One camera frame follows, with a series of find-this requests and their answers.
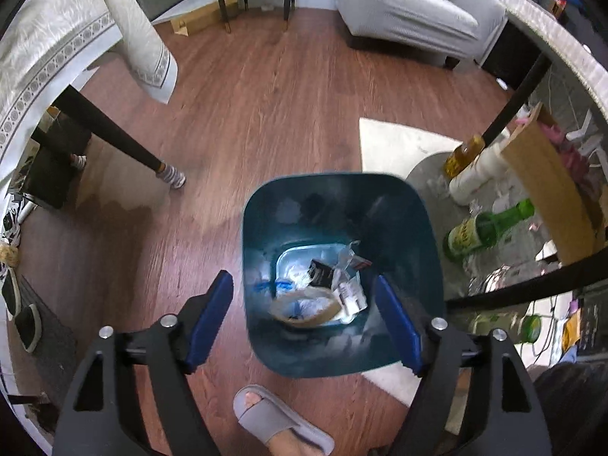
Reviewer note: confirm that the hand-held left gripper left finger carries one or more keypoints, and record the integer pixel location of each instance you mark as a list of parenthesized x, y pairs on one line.
[(213, 313)]

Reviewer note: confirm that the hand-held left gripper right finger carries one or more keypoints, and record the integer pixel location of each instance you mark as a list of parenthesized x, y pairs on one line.
[(399, 327)]

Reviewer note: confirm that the white red card package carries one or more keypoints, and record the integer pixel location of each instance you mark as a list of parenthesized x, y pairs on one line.
[(354, 297)]

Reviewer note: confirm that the teal plastic waste bin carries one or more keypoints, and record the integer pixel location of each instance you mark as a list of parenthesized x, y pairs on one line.
[(332, 209)]

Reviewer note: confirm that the trash inside bin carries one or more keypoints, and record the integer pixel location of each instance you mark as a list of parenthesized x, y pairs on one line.
[(297, 259)]

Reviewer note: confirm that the cardboard box with trash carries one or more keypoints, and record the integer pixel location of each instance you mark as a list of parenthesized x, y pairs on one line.
[(546, 185)]

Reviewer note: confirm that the blue white plastic bag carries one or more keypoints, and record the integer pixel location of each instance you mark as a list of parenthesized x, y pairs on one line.
[(287, 286)]

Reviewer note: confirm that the small black card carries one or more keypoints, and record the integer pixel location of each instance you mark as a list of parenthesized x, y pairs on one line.
[(322, 273)]

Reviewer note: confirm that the clear plastic bottle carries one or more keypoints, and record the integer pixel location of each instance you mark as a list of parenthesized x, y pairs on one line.
[(496, 279)]

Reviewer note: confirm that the clear bottle with green cap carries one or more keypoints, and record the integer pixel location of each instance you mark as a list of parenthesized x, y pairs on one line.
[(513, 328)]

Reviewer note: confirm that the grey slipper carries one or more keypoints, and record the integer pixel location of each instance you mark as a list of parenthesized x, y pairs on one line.
[(266, 418)]

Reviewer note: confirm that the green glass bottle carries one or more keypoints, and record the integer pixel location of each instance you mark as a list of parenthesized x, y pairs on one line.
[(484, 232)]

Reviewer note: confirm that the black metal bar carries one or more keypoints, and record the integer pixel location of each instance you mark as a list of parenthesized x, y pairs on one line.
[(522, 285)]

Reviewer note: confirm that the person's foot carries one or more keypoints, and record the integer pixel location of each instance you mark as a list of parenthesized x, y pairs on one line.
[(297, 444)]

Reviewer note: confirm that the white plastic bottle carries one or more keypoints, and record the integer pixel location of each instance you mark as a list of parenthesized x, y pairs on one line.
[(475, 178)]

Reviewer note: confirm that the amber bottle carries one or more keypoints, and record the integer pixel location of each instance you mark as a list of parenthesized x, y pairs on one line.
[(463, 156)]

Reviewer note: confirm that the white floor mat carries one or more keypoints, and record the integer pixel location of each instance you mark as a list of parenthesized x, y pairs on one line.
[(394, 145)]

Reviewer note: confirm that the pair of dark slippers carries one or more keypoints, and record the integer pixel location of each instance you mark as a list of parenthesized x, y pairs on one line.
[(21, 313)]

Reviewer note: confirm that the person's dark pants leg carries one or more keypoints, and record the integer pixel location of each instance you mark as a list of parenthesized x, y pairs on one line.
[(574, 413)]

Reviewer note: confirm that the black table leg with sock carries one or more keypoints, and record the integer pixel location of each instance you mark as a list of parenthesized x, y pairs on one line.
[(109, 130)]

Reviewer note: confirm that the pink cloth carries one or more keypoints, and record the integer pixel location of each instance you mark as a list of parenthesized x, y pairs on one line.
[(577, 156)]

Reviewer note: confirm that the black desk leg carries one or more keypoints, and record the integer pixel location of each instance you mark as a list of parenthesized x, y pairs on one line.
[(517, 97)]

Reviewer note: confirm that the black cabinet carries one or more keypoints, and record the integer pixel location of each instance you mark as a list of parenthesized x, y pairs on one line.
[(510, 57)]

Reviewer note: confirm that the flat cardboard box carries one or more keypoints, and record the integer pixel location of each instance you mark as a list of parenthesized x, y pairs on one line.
[(204, 14)]

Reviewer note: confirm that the grey armchair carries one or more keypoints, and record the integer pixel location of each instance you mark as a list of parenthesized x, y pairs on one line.
[(418, 14)]

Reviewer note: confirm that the beige patterned tablecloth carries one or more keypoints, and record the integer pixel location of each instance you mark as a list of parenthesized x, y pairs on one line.
[(71, 33)]

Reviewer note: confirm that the beige fringed desk cloth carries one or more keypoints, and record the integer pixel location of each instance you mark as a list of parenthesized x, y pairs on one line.
[(560, 42)]

